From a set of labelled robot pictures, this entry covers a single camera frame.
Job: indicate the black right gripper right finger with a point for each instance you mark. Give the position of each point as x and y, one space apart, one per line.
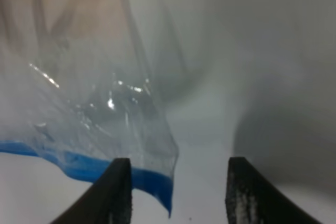
251 198

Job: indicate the clear zip bag blue zipper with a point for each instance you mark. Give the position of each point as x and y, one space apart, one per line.
77 90

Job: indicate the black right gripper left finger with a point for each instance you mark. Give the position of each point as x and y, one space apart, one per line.
108 200

